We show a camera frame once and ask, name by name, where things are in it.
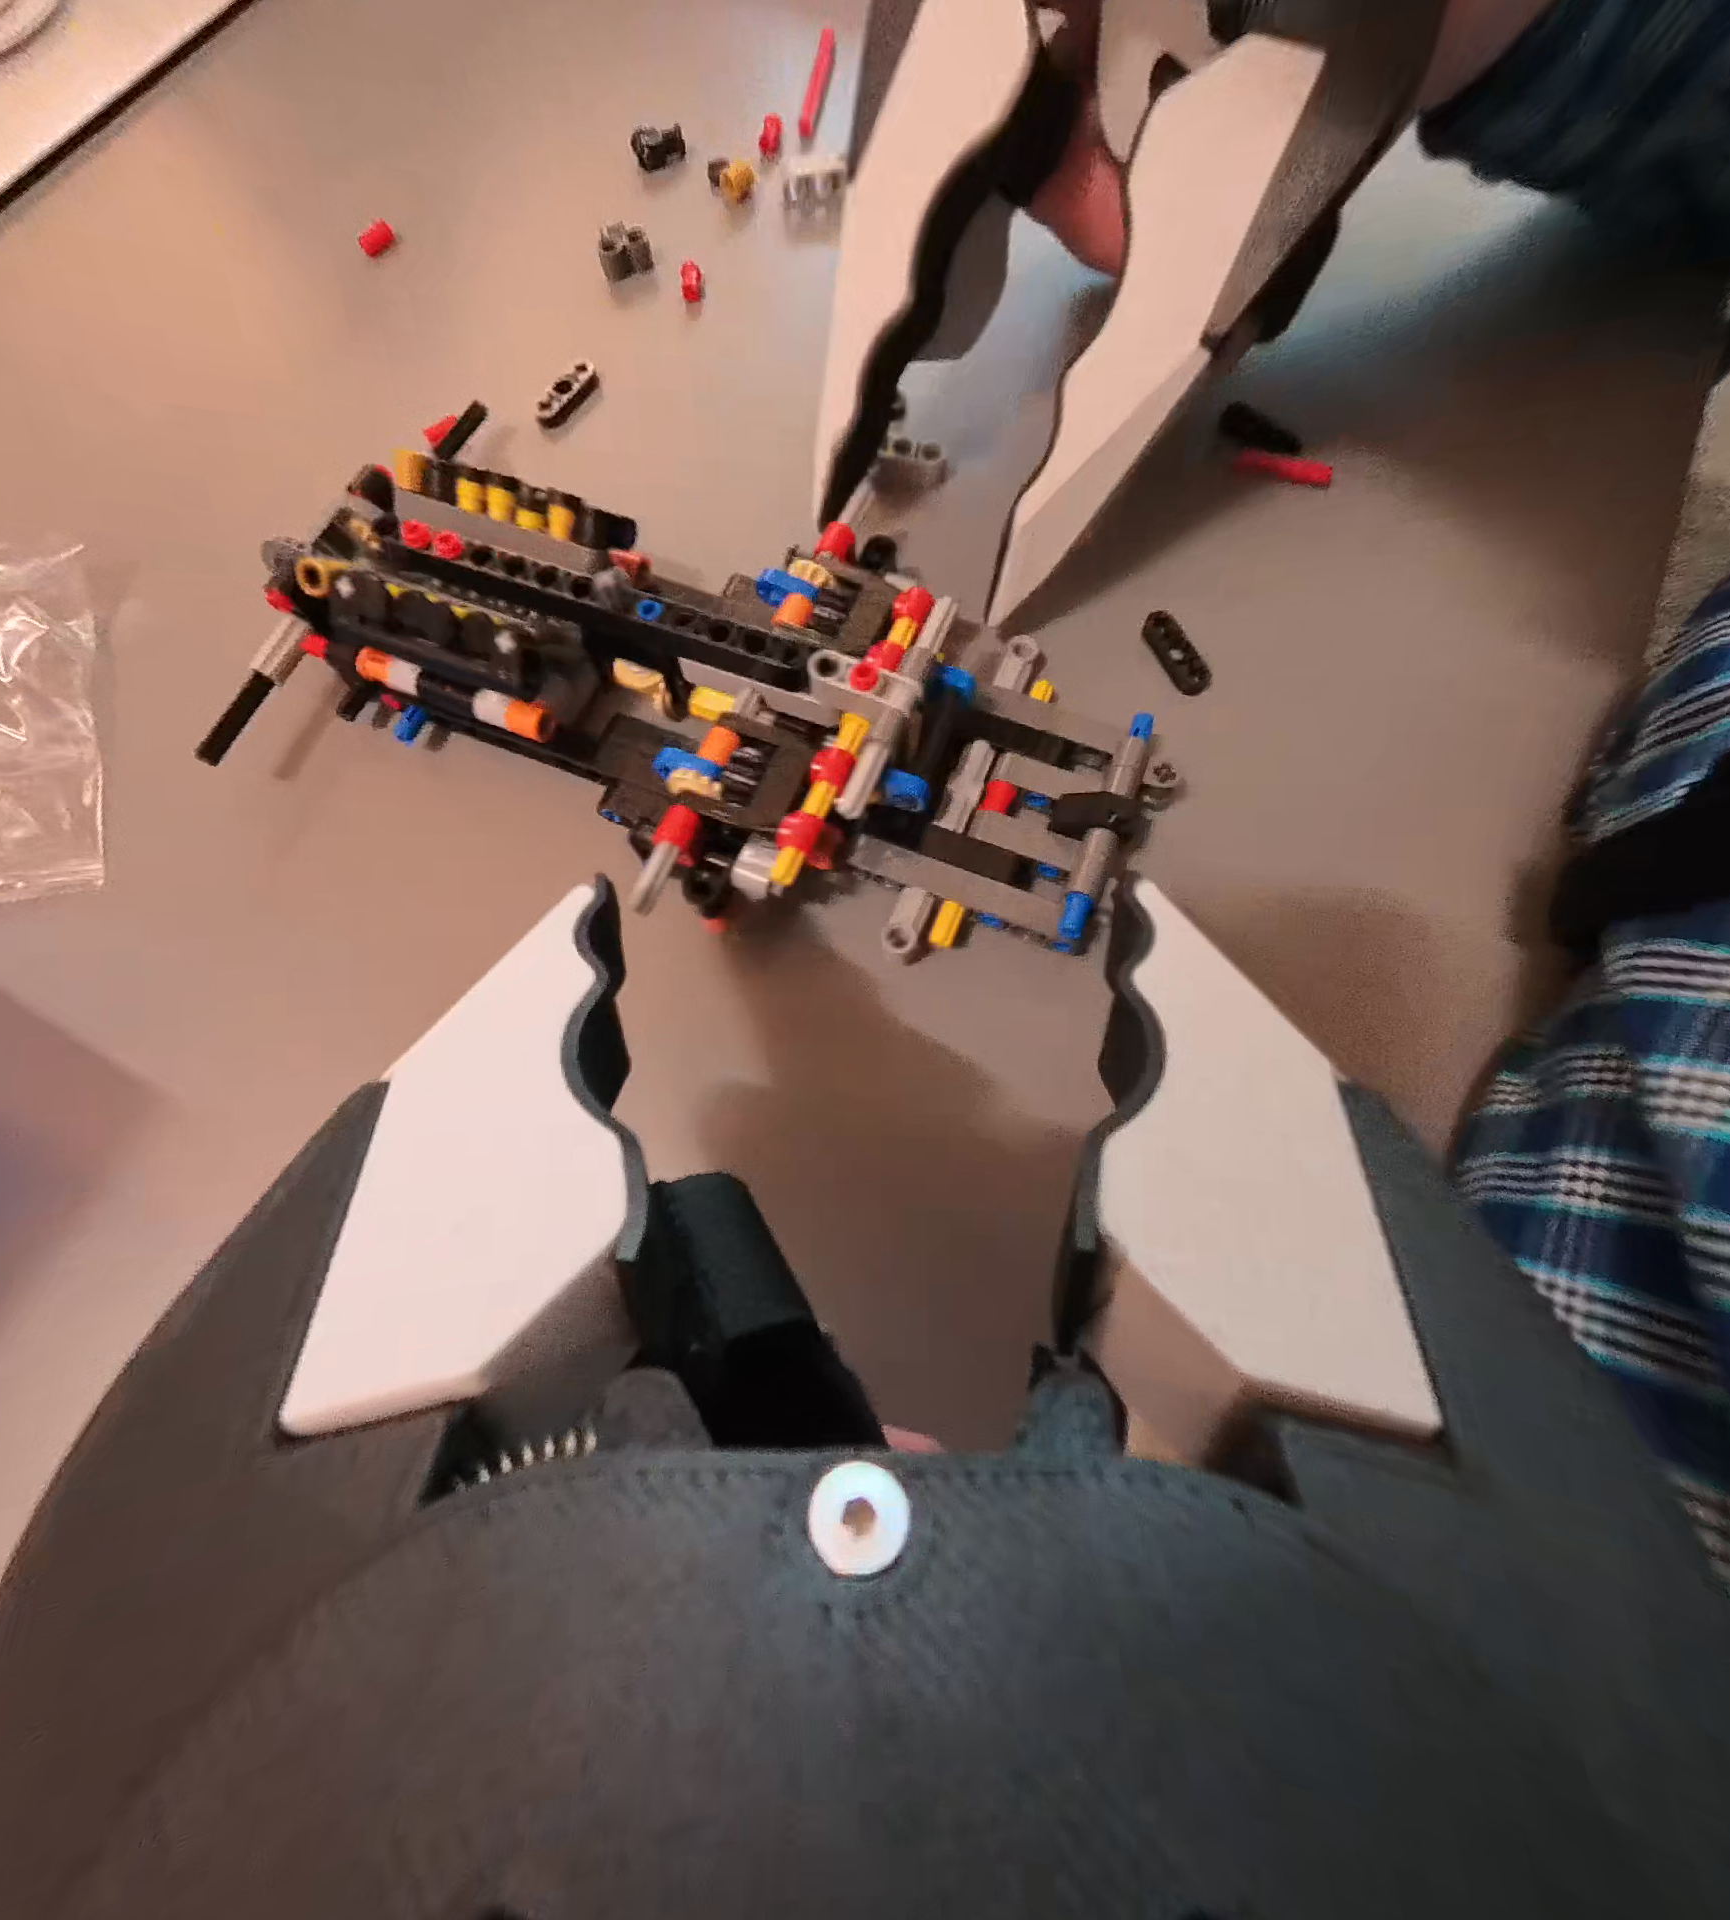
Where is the black thin three-hole liftarm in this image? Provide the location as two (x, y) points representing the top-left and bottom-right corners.
(1138, 606), (1215, 694)

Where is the white stand base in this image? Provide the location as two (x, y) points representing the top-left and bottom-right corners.
(0, 0), (257, 281)

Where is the blue plaid shirt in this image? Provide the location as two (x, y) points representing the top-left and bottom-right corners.
(1451, 510), (1730, 1852)

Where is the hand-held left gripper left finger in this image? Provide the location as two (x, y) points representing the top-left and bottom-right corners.
(276, 875), (650, 1439)

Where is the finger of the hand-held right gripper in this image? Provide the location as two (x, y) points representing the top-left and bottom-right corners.
(986, 0), (1311, 630)
(812, 0), (1060, 521)

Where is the large lego vehicle model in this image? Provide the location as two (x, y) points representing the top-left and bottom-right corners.
(194, 402), (1187, 959)

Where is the person's right hand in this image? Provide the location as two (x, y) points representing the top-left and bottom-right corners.
(1033, 101), (1130, 281)

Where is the person's right forearm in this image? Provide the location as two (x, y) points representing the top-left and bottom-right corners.
(1418, 0), (1730, 319)

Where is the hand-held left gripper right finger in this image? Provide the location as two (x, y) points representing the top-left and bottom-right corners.
(1052, 873), (1445, 1442)

